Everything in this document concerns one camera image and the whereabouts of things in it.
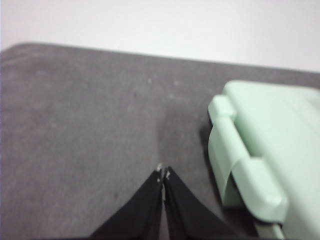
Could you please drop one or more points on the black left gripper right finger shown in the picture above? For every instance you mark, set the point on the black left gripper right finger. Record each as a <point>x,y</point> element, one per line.
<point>190,215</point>

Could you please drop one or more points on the mint green breakfast machine base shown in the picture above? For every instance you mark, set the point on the mint green breakfast machine base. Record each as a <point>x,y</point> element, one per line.
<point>221,160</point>

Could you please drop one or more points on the mint green hinged griddle cover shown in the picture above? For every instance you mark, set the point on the mint green hinged griddle cover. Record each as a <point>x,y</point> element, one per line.
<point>287,125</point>

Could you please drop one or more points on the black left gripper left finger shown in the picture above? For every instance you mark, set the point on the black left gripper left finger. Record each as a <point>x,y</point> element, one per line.
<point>140,212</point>

